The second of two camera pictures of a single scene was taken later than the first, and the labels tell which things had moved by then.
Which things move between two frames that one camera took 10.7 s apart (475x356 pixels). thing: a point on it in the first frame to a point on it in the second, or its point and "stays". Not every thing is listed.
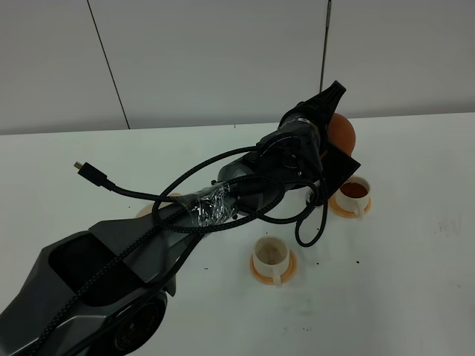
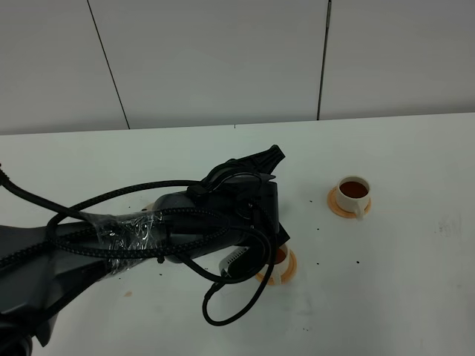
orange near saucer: (285, 279) stays
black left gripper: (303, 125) to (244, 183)
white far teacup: (353, 195) stays
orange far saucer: (341, 213) stays
